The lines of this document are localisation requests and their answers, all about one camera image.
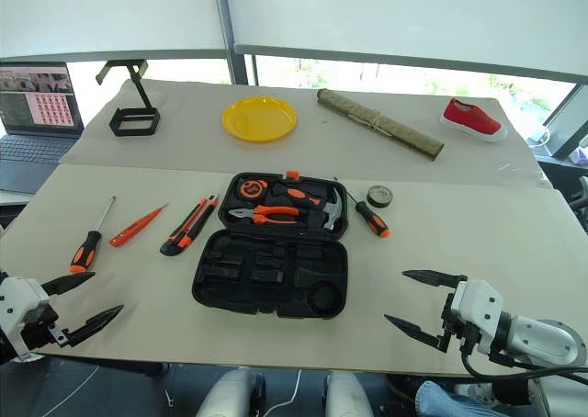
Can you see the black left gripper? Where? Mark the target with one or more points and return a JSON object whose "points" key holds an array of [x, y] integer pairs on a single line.
{"points": [[39, 327]]}

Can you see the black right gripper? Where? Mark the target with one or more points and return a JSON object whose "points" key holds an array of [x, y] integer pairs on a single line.
{"points": [[452, 330]]}

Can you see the long orange black screwdriver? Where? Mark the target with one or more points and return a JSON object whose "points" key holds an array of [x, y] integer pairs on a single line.
{"points": [[85, 254]]}

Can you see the orange voltage tester pen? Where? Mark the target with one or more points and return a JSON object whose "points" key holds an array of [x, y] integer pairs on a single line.
{"points": [[131, 229]]}

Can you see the short orange black screwdriver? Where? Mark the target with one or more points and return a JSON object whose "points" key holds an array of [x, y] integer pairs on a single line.
{"points": [[374, 219]]}

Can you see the black electrical tape roll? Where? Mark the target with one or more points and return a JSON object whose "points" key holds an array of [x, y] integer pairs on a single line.
{"points": [[380, 196]]}

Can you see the orange black utility knife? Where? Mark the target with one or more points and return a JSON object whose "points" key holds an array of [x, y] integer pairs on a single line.
{"points": [[186, 231]]}

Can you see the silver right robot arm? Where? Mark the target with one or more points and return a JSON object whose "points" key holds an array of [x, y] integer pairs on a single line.
{"points": [[542, 339]]}

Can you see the black tool case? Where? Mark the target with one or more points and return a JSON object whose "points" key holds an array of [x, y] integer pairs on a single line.
{"points": [[271, 274]]}

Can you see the beige paper table cover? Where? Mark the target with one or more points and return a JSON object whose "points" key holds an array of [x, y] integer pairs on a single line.
{"points": [[413, 251], [321, 160]]}

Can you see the blue jeans leg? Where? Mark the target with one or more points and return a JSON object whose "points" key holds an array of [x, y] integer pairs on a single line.
{"points": [[441, 396]]}

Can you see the light grey rounded shape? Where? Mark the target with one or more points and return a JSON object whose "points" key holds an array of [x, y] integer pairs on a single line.
{"points": [[349, 396], [227, 396]]}

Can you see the open grey laptop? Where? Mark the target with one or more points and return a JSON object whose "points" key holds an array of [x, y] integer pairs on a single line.
{"points": [[37, 146]]}

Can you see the rolled bamboo mat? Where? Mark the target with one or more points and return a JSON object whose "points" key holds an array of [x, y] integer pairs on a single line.
{"points": [[381, 124]]}

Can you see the black metal stand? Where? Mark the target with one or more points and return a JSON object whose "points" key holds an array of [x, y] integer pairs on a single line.
{"points": [[135, 124]]}

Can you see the red canvas shoe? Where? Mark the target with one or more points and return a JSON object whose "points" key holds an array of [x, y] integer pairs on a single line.
{"points": [[471, 119]]}

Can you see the orange black tape measure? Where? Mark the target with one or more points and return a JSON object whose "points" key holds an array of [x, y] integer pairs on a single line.
{"points": [[252, 189]]}

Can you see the yellow plastic plate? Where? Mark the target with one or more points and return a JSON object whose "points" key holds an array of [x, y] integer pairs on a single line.
{"points": [[259, 118]]}

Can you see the white roller blind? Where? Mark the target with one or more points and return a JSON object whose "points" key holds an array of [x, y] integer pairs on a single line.
{"points": [[105, 13], [404, 17]]}

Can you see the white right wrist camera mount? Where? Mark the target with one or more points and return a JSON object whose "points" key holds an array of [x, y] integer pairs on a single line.
{"points": [[478, 302]]}

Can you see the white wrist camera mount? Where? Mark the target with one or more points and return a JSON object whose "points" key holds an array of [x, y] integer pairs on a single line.
{"points": [[478, 302], [18, 294]]}

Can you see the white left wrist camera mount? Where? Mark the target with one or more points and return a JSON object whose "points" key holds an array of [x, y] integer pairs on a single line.
{"points": [[18, 294]]}

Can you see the dark window frame post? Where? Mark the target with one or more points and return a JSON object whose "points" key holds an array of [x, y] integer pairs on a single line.
{"points": [[241, 68]]}

